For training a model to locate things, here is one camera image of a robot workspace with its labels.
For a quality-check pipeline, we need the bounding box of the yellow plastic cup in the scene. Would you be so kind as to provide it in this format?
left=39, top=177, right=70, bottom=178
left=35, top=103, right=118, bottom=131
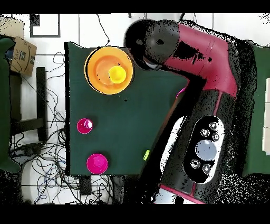
left=108, top=65, right=127, bottom=85

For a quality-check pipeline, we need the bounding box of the large orange plastic bowl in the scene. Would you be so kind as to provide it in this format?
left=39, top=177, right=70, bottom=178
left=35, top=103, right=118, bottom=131
left=84, top=45, right=134, bottom=95

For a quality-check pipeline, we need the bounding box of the dark green tablecloth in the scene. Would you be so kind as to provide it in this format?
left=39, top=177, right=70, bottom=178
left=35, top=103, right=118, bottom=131
left=64, top=41, right=189, bottom=176

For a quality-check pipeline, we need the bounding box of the red plastic cup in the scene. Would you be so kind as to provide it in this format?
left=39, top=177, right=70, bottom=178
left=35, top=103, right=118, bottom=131
left=76, top=118, right=94, bottom=135

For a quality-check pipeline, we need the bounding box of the small red plastic bowl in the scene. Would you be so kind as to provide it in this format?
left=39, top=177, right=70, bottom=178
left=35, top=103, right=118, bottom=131
left=86, top=153, right=109, bottom=175

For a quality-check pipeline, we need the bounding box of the printed cardboard box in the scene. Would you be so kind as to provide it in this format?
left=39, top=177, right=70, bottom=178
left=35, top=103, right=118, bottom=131
left=9, top=36, right=38, bottom=77

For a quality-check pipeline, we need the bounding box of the green cloth covered side table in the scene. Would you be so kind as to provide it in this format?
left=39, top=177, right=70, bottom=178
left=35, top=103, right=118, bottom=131
left=0, top=37, right=22, bottom=174
left=242, top=40, right=270, bottom=177

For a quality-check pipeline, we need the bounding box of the plain cardboard box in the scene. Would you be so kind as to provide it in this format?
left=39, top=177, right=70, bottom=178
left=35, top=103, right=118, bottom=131
left=0, top=16, right=26, bottom=40

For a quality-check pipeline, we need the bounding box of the black floor cable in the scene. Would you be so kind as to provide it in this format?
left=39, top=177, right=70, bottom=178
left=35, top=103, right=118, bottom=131
left=95, top=14, right=111, bottom=48

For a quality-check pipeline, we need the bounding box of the tangle of cables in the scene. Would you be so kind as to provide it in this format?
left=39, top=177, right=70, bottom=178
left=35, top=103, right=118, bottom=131
left=9, top=51, right=112, bottom=204

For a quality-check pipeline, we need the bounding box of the dark wooden stool frame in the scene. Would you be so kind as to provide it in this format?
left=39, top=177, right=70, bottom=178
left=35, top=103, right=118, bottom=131
left=9, top=67, right=48, bottom=142

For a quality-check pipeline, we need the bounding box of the black square frame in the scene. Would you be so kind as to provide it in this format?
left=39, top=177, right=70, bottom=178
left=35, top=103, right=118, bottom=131
left=30, top=14, right=61, bottom=38

